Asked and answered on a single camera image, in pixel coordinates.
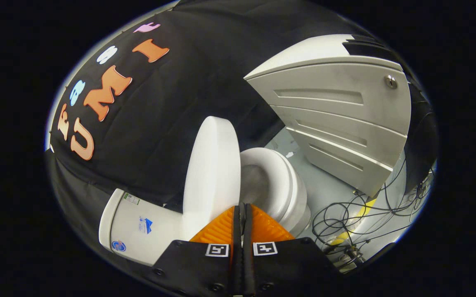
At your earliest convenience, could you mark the white drawer cabinet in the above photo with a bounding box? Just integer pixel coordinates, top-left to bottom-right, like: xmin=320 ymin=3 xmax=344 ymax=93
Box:
xmin=244 ymin=34 xmax=412 ymax=198

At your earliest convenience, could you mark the yellow floor tape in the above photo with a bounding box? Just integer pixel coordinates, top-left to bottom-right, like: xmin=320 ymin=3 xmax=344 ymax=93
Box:
xmin=332 ymin=198 xmax=377 ymax=245

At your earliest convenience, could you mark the black backdrop cloth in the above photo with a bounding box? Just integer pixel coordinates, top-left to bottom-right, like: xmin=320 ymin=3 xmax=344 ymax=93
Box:
xmin=46 ymin=0 xmax=438 ymax=264

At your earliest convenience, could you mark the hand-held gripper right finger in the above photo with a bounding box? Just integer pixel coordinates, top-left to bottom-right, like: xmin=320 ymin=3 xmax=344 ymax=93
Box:
xmin=244 ymin=202 xmax=341 ymax=297

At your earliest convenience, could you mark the black cable bundle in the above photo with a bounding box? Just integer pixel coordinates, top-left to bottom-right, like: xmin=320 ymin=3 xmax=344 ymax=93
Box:
xmin=312 ymin=157 xmax=433 ymax=256

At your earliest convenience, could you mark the white toilet seat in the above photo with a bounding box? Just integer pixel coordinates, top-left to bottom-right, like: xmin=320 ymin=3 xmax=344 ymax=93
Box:
xmin=240 ymin=148 xmax=308 ymax=231

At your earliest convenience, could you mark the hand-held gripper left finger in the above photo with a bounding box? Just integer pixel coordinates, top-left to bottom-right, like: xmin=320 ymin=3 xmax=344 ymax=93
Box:
xmin=153 ymin=202 xmax=245 ymax=297

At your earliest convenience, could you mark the white toilet lid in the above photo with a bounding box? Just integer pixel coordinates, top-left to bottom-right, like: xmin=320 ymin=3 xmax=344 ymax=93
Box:
xmin=182 ymin=116 xmax=242 ymax=242

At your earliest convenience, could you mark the white toilet body with tank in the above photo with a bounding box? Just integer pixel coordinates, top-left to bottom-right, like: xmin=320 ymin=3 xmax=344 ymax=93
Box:
xmin=99 ymin=163 xmax=310 ymax=266

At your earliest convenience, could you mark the small metal floor fixture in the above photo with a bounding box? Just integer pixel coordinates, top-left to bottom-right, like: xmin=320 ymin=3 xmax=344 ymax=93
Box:
xmin=324 ymin=243 xmax=363 ymax=273

